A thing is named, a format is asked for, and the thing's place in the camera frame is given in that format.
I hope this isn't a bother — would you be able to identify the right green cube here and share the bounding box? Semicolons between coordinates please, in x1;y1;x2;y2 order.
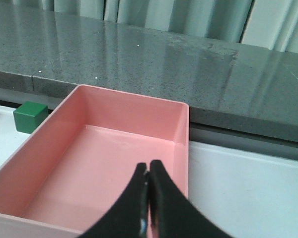
13;101;49;134

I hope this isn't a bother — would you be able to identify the pink plastic bin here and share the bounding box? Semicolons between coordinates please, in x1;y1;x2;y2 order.
0;85;189;238

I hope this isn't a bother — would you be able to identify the grey curtain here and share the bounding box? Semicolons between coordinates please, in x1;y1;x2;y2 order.
14;0;298;53

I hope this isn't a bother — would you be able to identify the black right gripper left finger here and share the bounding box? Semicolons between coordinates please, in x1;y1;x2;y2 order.
80;163;148;238

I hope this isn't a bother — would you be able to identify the grey stone counter slab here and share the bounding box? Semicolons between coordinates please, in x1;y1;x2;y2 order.
0;1;298;142

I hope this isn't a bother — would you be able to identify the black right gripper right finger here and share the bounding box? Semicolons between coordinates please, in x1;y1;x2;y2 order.
149;160;230;238

